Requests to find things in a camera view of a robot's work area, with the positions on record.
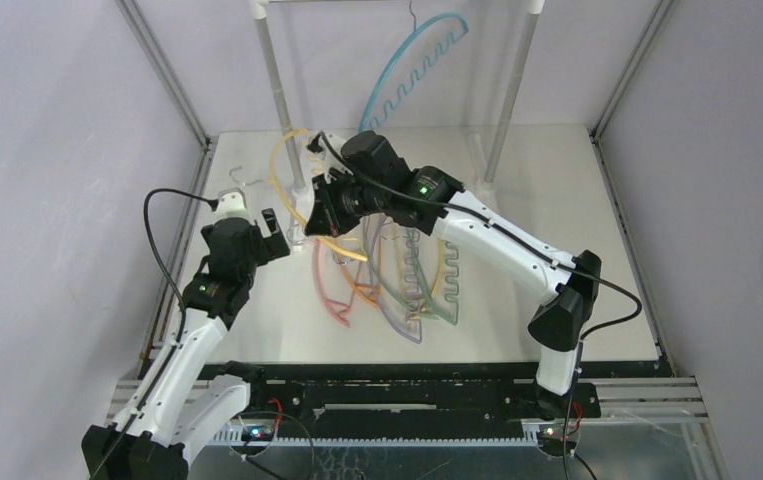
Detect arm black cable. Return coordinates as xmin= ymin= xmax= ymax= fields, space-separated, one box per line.
xmin=78 ymin=188 xmax=220 ymax=480
xmin=306 ymin=131 xmax=644 ymax=480

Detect yellow wavy hanger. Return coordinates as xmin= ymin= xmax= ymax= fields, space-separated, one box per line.
xmin=228 ymin=129 xmax=370 ymax=263

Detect circuit board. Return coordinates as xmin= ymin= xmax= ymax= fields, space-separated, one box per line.
xmin=537 ymin=427 xmax=576 ymax=444
xmin=240 ymin=425 xmax=276 ymax=444

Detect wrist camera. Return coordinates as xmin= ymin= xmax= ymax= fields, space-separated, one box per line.
xmin=306 ymin=130 xmax=351 ymax=183
xmin=214 ymin=187 xmax=252 ymax=221

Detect purple wavy hanger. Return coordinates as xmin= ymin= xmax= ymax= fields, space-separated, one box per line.
xmin=366 ymin=217 xmax=423 ymax=345

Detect pink plain hanger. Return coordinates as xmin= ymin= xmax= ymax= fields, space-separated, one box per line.
xmin=311 ymin=240 xmax=355 ymax=328

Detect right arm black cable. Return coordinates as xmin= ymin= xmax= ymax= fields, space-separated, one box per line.
xmin=306 ymin=131 xmax=644 ymax=480

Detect aluminium frame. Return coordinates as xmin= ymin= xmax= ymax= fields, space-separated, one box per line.
xmin=117 ymin=1 xmax=730 ymax=479

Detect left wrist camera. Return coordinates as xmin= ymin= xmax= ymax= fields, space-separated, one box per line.
xmin=214 ymin=187 xmax=252 ymax=221

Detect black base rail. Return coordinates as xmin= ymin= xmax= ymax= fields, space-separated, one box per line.
xmin=199 ymin=361 xmax=673 ymax=442

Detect blue wavy hanger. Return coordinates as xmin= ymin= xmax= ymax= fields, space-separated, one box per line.
xmin=357 ymin=1 xmax=470 ymax=132

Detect white clothes rack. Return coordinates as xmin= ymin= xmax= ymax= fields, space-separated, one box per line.
xmin=249 ymin=0 xmax=545 ymax=189

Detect green wavy hanger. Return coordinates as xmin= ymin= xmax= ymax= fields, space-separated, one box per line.
xmin=403 ymin=229 xmax=460 ymax=326

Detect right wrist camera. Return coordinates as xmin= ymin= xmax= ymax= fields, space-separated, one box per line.
xmin=306 ymin=130 xmax=351 ymax=183

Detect right circuit board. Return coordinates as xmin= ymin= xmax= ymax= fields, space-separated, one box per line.
xmin=537 ymin=427 xmax=576 ymax=444

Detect left circuit board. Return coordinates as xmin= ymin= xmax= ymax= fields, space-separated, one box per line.
xmin=240 ymin=425 xmax=276 ymax=444

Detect orange plain hanger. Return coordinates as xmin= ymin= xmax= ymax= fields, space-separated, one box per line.
xmin=334 ymin=253 xmax=380 ymax=310

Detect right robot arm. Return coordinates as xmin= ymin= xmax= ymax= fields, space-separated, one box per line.
xmin=304 ymin=130 xmax=601 ymax=419

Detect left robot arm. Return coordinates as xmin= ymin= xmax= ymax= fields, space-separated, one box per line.
xmin=81 ymin=209 xmax=291 ymax=479

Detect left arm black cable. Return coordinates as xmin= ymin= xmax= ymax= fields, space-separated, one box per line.
xmin=78 ymin=188 xmax=220 ymax=480

